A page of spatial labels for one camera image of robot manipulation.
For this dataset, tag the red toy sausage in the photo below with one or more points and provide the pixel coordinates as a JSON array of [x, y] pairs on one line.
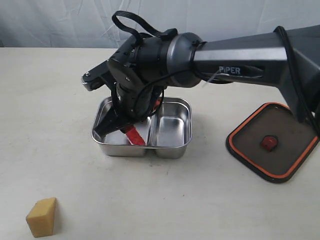
[[133, 136]]

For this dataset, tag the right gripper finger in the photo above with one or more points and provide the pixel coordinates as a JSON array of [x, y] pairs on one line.
[[111, 122], [156, 105]]

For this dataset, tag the blue-grey backdrop cloth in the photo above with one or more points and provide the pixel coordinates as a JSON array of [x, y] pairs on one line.
[[88, 23]]

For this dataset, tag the dark transparent box lid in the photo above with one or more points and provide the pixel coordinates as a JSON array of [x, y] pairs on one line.
[[271, 143]]

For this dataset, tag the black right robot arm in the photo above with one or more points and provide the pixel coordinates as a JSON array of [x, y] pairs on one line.
[[137, 75]]

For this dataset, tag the stainless steel lunch box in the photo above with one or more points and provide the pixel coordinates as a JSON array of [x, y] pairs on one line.
[[167, 133]]

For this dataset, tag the yellow toy cheese wedge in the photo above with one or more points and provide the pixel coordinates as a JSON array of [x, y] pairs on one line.
[[41, 218]]

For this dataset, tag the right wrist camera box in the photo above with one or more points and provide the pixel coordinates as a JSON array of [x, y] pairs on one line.
[[97, 77]]

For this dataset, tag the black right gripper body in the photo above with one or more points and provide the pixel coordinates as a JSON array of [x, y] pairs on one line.
[[136, 104]]

